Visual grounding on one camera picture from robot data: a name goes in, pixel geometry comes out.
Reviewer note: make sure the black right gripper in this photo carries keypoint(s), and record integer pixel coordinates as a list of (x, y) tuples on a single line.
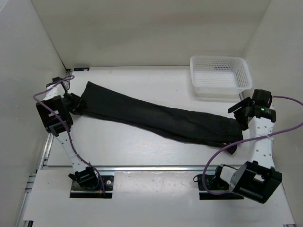
[(246, 101)]

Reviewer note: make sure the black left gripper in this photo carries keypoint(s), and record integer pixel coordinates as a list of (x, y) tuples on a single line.
[(78, 101)]

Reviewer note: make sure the black trousers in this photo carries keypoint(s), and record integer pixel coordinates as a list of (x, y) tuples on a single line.
[(171, 123)]

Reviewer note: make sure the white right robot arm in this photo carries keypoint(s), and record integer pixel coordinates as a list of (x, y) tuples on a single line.
[(256, 179)]

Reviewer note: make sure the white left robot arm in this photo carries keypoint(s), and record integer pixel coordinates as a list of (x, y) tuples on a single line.
[(52, 106)]

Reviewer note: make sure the white perforated plastic basket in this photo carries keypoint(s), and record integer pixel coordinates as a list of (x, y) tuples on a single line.
[(219, 76)]

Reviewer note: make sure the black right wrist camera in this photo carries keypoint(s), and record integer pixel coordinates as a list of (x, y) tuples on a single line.
[(262, 98)]

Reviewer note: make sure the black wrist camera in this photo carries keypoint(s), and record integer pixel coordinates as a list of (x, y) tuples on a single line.
[(56, 80), (262, 98)]

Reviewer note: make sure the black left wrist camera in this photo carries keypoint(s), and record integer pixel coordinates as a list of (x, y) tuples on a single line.
[(56, 80)]

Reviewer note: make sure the aluminium table edge rail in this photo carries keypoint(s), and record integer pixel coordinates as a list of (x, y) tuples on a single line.
[(150, 168)]

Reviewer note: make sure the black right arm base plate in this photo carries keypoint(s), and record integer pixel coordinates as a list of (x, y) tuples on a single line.
[(214, 183)]

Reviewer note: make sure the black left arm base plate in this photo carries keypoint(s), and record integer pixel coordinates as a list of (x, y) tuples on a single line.
[(93, 191)]

